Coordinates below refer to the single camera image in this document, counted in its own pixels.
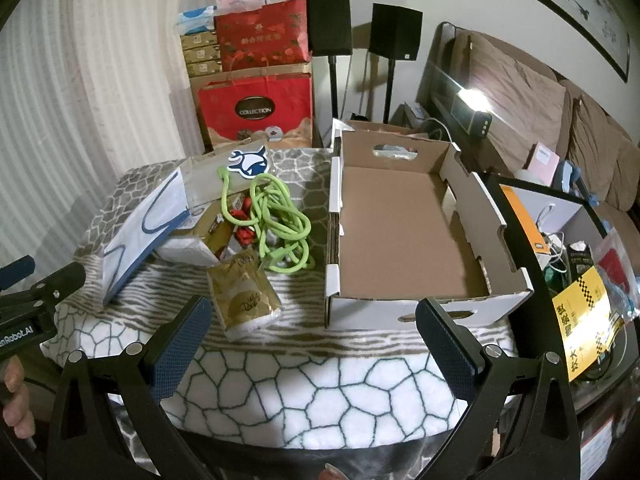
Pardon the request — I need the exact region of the red cable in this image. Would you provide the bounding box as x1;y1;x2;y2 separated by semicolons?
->
231;196;259;249

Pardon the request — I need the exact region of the person's left hand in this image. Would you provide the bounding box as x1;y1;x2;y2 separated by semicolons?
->
0;360;31;429

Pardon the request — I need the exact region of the red Collection chocolate box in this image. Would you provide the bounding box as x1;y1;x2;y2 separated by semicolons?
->
196;72;315;153

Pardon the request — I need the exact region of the white plastic packet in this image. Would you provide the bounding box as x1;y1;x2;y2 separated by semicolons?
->
157;232;221;267

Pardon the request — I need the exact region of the brown sofa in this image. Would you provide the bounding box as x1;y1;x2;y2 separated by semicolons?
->
415;22;640;213

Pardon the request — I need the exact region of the blue and white tissue pack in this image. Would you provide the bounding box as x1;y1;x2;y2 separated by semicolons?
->
176;6;217;37

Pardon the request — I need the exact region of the black carton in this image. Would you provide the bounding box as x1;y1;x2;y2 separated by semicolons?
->
567;242;598;281

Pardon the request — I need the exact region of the green rope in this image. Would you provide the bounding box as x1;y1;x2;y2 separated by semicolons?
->
216;166;316;275

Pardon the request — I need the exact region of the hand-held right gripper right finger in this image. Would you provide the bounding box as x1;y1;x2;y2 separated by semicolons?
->
415;297;582;480

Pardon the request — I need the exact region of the brown cardboard box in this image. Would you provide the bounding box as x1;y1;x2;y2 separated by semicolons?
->
345;119;431;137

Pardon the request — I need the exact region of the black speaker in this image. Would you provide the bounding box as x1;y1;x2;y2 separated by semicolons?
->
306;0;352;57
369;3;422;61

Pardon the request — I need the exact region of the black side table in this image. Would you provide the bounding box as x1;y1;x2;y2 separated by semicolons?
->
482;172;640;461

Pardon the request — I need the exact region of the patterned blanket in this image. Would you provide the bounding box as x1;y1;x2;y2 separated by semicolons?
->
47;147;516;448

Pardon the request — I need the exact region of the red floral gift bag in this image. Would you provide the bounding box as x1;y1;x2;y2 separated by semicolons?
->
214;0;312;73

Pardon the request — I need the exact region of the small gold packet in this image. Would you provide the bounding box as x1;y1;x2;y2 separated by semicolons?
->
206;250;282;342

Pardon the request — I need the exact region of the white cardboard box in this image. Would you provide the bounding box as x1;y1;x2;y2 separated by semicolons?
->
324;127;536;331

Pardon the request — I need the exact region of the pink box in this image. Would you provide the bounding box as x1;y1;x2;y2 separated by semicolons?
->
524;142;561;186

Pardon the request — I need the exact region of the red item in plastic bag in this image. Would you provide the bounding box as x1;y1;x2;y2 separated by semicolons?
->
592;230;638;311

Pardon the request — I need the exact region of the white open box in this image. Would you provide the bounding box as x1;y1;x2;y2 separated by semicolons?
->
492;175;601;271

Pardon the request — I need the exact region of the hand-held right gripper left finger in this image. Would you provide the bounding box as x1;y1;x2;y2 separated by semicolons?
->
47;295;216;480

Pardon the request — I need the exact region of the blue shark sticker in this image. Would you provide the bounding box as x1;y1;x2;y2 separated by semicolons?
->
227;146;271;178

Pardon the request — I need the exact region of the black speaker stand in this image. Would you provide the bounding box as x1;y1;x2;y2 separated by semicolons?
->
382;57;397;126

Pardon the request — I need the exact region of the yellow and black packet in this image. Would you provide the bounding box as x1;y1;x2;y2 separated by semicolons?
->
551;266;628;386

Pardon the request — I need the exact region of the blue box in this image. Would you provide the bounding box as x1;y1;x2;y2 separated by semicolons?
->
102;169;192;307

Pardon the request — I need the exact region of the clear plastic pouch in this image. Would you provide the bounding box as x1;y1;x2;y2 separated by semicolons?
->
182;147;271;216

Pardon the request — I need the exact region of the large gold packet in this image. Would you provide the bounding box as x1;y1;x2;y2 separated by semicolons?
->
172;205;236;261

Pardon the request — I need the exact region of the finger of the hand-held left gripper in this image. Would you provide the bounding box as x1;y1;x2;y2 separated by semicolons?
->
0;261;87;319
0;255;37;292

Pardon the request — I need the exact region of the brown cushion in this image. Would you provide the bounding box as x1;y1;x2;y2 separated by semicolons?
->
567;95;626;196
462;30;571;161

